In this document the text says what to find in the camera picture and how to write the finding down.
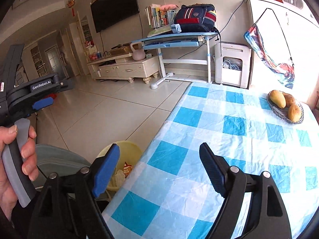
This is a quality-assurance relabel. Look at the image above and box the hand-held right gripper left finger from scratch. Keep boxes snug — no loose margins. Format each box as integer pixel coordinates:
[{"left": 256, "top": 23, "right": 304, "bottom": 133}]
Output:
[{"left": 27, "top": 143, "right": 121, "bottom": 239}]

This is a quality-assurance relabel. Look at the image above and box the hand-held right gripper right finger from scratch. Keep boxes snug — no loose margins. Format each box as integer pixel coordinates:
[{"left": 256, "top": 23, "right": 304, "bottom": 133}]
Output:
[{"left": 199, "top": 142, "right": 292, "bottom": 239}]

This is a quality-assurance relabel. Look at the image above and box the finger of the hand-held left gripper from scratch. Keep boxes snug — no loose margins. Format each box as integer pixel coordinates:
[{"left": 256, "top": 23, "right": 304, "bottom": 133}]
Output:
[
  {"left": 31, "top": 97, "right": 54, "bottom": 112},
  {"left": 53, "top": 78, "right": 75, "bottom": 92}
]

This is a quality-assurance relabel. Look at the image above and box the yellow plastic basin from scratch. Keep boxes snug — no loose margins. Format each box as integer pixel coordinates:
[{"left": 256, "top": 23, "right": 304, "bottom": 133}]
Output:
[{"left": 96, "top": 141, "right": 144, "bottom": 192}]

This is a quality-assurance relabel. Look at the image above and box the person's left hand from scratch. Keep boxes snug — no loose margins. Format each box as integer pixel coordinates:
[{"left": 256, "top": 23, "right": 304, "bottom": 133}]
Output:
[{"left": 0, "top": 124, "right": 39, "bottom": 221}]

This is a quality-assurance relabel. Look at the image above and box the white display cabinet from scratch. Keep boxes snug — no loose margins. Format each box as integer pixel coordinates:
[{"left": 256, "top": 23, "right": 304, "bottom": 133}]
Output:
[{"left": 30, "top": 45, "right": 48, "bottom": 78}]

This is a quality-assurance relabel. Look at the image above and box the grey glass door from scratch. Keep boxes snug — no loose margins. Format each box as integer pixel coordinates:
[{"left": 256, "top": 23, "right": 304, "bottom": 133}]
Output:
[{"left": 45, "top": 45, "right": 66, "bottom": 79}]

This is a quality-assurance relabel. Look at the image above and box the grey cushioned seat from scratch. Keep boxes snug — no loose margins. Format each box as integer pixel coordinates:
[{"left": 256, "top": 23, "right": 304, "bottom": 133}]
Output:
[{"left": 32, "top": 143, "right": 93, "bottom": 192}]

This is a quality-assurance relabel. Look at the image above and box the blue checked tablecloth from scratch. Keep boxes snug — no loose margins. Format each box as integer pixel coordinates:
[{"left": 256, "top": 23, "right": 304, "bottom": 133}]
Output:
[{"left": 101, "top": 82, "right": 319, "bottom": 239}]

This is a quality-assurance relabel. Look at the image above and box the cream television cabinet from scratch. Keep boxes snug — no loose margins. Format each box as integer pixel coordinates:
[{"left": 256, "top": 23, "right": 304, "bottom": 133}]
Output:
[{"left": 87, "top": 52, "right": 160, "bottom": 84}]

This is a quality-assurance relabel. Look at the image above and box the brown cardboard box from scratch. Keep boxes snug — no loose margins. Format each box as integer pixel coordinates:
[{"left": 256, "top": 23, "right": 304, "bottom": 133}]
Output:
[{"left": 110, "top": 46, "right": 132, "bottom": 56}]

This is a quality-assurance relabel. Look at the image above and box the pink kettlebell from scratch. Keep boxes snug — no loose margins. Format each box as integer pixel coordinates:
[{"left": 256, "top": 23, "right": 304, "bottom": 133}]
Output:
[{"left": 130, "top": 42, "right": 146, "bottom": 61}]

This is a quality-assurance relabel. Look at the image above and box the red gold hanging ornament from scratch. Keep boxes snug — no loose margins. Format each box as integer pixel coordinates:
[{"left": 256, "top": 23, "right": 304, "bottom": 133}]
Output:
[{"left": 66, "top": 0, "right": 77, "bottom": 17}]

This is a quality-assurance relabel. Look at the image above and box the dark fruit bowl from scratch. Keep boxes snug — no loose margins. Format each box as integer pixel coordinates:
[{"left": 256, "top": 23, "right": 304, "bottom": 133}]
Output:
[{"left": 267, "top": 91, "right": 304, "bottom": 125}]

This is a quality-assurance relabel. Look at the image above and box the yellow mango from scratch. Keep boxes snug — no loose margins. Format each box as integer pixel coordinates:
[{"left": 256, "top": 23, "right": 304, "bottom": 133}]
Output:
[{"left": 269, "top": 90, "right": 287, "bottom": 109}]

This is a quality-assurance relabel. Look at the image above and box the orange brown mango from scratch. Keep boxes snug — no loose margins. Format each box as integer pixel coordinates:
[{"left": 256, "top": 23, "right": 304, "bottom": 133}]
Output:
[{"left": 283, "top": 93, "right": 296, "bottom": 107}]

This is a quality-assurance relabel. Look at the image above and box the row of books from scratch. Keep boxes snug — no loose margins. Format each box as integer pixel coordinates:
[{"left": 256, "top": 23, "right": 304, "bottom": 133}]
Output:
[{"left": 145, "top": 4, "right": 177, "bottom": 29}]

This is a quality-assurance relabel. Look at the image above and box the light blue study desk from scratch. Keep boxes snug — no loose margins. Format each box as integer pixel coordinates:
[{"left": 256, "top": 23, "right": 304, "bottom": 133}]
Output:
[{"left": 131, "top": 31, "right": 218, "bottom": 90}]

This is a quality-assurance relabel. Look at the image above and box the white air purifier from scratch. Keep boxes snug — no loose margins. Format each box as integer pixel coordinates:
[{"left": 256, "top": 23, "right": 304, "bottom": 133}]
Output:
[{"left": 214, "top": 41, "right": 252, "bottom": 89}]

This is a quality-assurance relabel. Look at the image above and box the pink plush toy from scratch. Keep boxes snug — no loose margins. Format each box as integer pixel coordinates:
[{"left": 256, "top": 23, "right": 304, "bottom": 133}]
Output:
[{"left": 159, "top": 3, "right": 179, "bottom": 12}]

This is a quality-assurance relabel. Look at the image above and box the navy red backpack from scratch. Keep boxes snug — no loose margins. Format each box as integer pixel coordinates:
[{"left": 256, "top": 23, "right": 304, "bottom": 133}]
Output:
[{"left": 174, "top": 4, "right": 217, "bottom": 33}]

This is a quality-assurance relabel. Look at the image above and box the white storage cabinet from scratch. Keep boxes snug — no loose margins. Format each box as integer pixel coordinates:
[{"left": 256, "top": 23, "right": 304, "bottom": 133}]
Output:
[{"left": 245, "top": 0, "right": 319, "bottom": 105}]

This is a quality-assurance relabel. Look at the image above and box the black wall television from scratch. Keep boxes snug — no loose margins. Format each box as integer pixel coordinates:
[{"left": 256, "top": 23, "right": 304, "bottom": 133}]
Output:
[{"left": 90, "top": 0, "right": 140, "bottom": 33}]

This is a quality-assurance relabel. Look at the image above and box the colourful printed drawstring bag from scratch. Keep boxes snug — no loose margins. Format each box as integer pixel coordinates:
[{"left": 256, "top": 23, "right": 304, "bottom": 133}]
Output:
[{"left": 244, "top": 7, "right": 296, "bottom": 89}]

